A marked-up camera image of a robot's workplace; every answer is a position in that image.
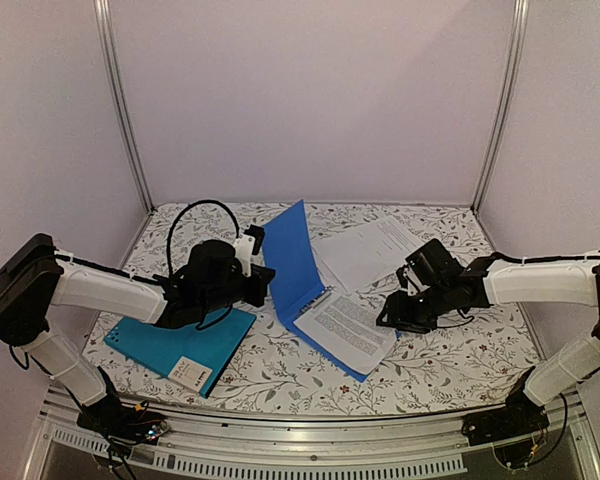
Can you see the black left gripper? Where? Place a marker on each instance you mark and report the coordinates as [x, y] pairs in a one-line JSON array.
[[261, 281]]

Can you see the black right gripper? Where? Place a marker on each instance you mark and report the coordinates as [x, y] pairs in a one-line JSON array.
[[399, 317]]

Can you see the blue ring binder folder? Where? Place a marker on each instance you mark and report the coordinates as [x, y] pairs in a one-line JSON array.
[[297, 285]]

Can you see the printed paper sheet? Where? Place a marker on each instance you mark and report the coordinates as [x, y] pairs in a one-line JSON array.
[[361, 255], [348, 332]]

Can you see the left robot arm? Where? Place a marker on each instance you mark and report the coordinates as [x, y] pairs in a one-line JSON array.
[[38, 276]]

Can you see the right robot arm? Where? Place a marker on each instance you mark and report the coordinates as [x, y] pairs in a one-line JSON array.
[[572, 279]]

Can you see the right arm base board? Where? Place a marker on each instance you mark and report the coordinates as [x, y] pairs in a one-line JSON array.
[[506, 422]]

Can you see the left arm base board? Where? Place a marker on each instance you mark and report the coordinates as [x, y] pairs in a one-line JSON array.
[[136, 424]]

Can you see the floral table cloth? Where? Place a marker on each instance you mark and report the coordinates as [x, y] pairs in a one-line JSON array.
[[275, 372]]

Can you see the teal box with label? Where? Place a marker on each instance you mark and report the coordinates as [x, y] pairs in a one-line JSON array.
[[194, 359]]

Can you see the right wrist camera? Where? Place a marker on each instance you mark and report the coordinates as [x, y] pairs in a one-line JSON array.
[[406, 279]]

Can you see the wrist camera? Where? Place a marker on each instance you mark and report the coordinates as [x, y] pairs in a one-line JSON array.
[[247, 245], [406, 279]]

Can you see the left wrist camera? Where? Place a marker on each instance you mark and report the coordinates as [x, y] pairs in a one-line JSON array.
[[247, 245]]

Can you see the aluminium front rail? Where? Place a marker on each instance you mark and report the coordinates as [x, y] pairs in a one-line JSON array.
[[214, 444]]

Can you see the right aluminium frame post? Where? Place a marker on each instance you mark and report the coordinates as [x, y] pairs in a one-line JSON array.
[[512, 65]]

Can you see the aluminium frame post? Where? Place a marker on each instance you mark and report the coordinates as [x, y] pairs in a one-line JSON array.
[[122, 113], [512, 65]]

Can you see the left aluminium frame post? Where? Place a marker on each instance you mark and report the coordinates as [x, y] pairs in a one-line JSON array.
[[122, 113]]

